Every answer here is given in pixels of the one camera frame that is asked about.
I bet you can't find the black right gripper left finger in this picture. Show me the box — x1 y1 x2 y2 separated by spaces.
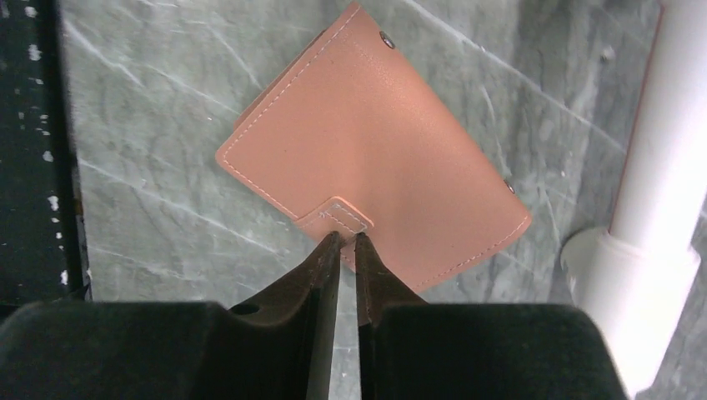
189 232 341 399

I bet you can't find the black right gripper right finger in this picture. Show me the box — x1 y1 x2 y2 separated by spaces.
354 233 442 399

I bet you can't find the white PVC pipe frame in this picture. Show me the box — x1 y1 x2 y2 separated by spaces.
560 1 706 398

